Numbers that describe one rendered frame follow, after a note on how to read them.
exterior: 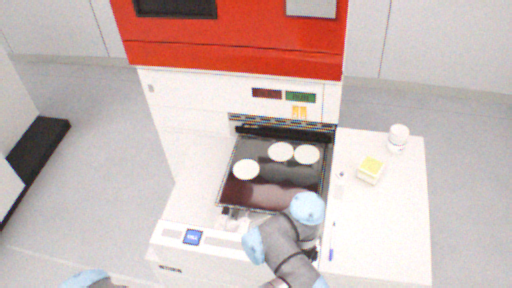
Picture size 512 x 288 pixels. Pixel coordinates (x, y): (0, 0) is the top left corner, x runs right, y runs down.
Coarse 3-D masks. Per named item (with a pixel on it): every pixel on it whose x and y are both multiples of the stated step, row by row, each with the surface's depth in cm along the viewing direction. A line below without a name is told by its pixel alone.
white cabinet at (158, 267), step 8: (152, 264) 142; (160, 264) 140; (168, 264) 139; (160, 272) 146; (168, 272) 145; (176, 272) 143; (184, 272) 141; (192, 272) 139; (200, 272) 137; (208, 272) 136; (160, 280) 153; (168, 280) 151; (176, 280) 148; (184, 280) 146; (192, 280) 145; (200, 280) 143; (208, 280) 141; (216, 280) 140; (224, 280) 138; (232, 280) 137; (240, 280) 135; (248, 280) 133
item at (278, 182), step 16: (240, 144) 164; (256, 144) 164; (304, 144) 162; (320, 144) 162; (240, 160) 158; (256, 160) 158; (272, 160) 157; (288, 160) 157; (320, 160) 156; (256, 176) 152; (272, 176) 152; (288, 176) 152; (304, 176) 151; (224, 192) 148; (240, 192) 148; (256, 192) 147; (272, 192) 147; (288, 192) 147; (256, 208) 143; (272, 208) 142
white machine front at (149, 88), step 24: (144, 72) 159; (168, 72) 157; (192, 72) 154; (216, 72) 152; (168, 96) 167; (192, 96) 164; (216, 96) 161; (240, 96) 158; (336, 96) 148; (168, 120) 178; (192, 120) 175; (216, 120) 171; (312, 120) 160; (336, 120) 157
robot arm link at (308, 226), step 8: (304, 192) 87; (312, 192) 87; (296, 200) 86; (304, 200) 86; (312, 200) 86; (320, 200) 86; (288, 208) 88; (296, 208) 85; (304, 208) 85; (312, 208) 85; (320, 208) 85; (296, 216) 84; (304, 216) 83; (312, 216) 84; (320, 216) 84; (296, 224) 85; (304, 224) 85; (312, 224) 85; (320, 224) 88; (304, 232) 86; (312, 232) 88; (304, 240) 91
